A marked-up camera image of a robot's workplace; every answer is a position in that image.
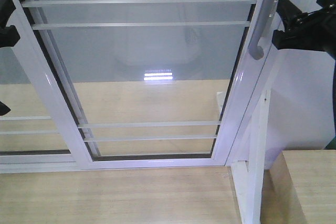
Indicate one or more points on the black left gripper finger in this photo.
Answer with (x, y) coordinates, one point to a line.
(9, 36)
(7, 7)

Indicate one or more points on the light wooden block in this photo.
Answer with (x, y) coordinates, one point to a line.
(304, 183)

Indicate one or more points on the fixed white framed glass panel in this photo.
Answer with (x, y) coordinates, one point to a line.
(29, 136)

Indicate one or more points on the green cloth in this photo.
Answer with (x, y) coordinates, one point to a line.
(331, 145)

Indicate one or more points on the white framed sliding glass door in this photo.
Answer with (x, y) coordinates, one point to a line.
(64, 42)

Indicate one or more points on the white wooden support brace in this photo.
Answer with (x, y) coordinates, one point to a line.
(248, 176)

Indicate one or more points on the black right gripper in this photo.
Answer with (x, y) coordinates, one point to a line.
(314, 31)

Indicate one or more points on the light wooden base board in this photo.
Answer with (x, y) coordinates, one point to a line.
(170, 118)

